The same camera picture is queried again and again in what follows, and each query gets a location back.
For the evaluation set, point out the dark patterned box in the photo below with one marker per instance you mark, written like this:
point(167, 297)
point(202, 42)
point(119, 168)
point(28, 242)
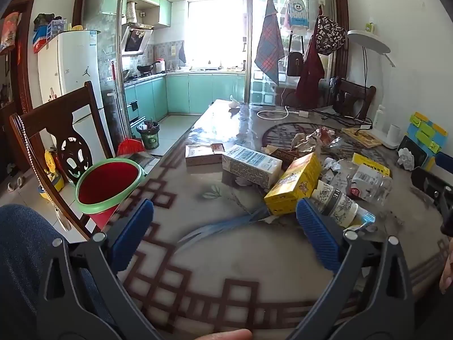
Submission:
point(285, 154)

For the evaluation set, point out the dark hanging cloth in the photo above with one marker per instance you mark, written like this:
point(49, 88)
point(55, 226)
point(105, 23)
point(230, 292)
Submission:
point(182, 54)

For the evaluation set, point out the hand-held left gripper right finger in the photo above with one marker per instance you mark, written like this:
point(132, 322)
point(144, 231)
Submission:
point(318, 237)

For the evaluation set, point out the person's leg in jeans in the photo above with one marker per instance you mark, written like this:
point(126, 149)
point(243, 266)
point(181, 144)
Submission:
point(21, 255)

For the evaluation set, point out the ribbed exhaust duct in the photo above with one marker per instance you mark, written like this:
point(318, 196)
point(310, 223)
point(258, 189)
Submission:
point(131, 12)

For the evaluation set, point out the dark shoulder bag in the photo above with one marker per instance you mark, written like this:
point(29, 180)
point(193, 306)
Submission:
point(294, 64)

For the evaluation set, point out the white slipper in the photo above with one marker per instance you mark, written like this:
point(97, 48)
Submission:
point(11, 186)
point(20, 182)
point(63, 220)

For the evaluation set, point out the dark wooden chair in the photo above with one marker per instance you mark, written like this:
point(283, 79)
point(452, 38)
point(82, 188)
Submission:
point(354, 92)

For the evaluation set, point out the green wall hook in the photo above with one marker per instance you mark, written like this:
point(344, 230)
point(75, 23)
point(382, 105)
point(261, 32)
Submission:
point(370, 27)

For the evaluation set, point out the white cup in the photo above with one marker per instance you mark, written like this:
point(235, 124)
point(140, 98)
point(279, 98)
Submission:
point(394, 136)

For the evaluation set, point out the floral printed tablecloth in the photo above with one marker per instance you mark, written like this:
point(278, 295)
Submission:
point(219, 262)

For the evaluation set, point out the red broom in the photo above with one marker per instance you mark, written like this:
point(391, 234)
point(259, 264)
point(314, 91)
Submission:
point(130, 147)

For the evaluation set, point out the teal lower cabinets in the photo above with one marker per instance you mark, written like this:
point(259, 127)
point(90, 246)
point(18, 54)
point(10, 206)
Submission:
point(198, 92)

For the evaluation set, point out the dark red apron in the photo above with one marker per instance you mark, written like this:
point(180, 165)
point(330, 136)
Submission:
point(310, 78)

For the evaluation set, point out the white refrigerator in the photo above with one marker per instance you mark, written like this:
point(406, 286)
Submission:
point(70, 63)

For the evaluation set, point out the patterned tote bag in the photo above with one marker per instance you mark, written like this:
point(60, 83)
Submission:
point(330, 35)

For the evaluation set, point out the range hood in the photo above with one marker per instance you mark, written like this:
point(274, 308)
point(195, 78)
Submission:
point(136, 40)

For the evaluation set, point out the plaid cloth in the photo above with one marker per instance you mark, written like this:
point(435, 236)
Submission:
point(269, 46)

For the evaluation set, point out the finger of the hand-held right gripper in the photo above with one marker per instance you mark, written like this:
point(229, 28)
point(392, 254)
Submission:
point(428, 184)

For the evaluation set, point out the blue plastic basket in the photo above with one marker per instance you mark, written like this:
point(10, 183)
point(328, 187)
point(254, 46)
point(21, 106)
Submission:
point(56, 28)

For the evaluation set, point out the blue white cartoon bag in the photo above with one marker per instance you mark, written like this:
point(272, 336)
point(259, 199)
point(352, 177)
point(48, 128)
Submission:
point(298, 14)

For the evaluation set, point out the large red bin green rim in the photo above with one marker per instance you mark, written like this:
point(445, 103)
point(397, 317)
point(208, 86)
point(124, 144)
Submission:
point(106, 184)

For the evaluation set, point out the person's left hand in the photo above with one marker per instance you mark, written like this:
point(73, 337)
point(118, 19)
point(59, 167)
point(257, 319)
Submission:
point(226, 335)

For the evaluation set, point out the crumpled white paper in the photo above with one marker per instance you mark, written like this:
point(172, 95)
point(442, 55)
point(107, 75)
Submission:
point(330, 170)

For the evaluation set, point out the yellow box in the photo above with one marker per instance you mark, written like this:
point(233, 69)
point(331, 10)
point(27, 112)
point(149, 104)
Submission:
point(293, 184)

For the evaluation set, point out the brown paper bag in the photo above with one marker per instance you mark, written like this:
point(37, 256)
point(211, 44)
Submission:
point(308, 141)

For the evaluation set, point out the black tablet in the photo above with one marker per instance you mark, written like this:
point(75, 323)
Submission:
point(419, 148)

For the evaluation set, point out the blue red box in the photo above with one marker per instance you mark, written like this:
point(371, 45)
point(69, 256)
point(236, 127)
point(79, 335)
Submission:
point(39, 40)

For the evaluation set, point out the green trash can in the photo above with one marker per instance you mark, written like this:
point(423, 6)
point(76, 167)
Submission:
point(148, 138)

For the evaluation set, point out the white round lamp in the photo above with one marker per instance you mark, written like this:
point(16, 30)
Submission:
point(368, 40)

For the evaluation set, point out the teal upper cabinets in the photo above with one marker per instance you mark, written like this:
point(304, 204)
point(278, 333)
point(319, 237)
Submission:
point(164, 10)

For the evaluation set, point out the crumpled white tissue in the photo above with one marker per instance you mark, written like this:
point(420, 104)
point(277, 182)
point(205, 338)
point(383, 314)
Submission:
point(406, 158)
point(234, 103)

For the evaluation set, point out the yellow packet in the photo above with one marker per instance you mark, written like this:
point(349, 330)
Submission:
point(370, 164)

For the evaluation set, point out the small brown box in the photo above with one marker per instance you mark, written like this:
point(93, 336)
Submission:
point(218, 148)

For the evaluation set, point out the white printed carton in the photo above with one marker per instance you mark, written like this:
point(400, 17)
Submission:
point(251, 166)

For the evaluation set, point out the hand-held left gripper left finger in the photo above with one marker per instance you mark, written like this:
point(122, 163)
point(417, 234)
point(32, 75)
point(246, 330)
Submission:
point(134, 233)

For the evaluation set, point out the yellow cartoon toy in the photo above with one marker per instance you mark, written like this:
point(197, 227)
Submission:
point(51, 177)

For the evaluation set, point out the person's right hand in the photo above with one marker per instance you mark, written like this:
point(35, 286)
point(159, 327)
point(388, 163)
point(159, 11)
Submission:
point(447, 276)

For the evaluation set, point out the red hanging decoration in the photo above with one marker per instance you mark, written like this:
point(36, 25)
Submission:
point(10, 33)

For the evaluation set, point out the yellow book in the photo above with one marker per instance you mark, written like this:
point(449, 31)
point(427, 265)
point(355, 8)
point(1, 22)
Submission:
point(362, 138)

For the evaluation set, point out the teal cabinets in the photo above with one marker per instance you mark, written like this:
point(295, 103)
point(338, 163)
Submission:
point(164, 10)
point(198, 92)

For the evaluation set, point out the grey dustpan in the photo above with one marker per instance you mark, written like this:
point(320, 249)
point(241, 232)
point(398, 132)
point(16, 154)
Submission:
point(150, 161)

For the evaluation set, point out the black wok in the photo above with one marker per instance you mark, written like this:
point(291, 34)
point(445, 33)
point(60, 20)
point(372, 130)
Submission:
point(144, 68)

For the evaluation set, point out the carved wooden chair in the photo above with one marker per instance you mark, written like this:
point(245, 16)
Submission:
point(53, 113)

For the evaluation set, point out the clear plastic bottle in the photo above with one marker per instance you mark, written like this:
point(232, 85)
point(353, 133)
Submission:
point(368, 186)

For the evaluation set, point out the patterned paper cup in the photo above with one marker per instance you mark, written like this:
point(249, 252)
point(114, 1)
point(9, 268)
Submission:
point(336, 203)

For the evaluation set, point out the blue yellow toy board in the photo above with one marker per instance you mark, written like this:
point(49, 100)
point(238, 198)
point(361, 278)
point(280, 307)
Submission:
point(426, 131)

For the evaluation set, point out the white bottle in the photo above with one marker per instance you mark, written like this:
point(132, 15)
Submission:
point(380, 118)

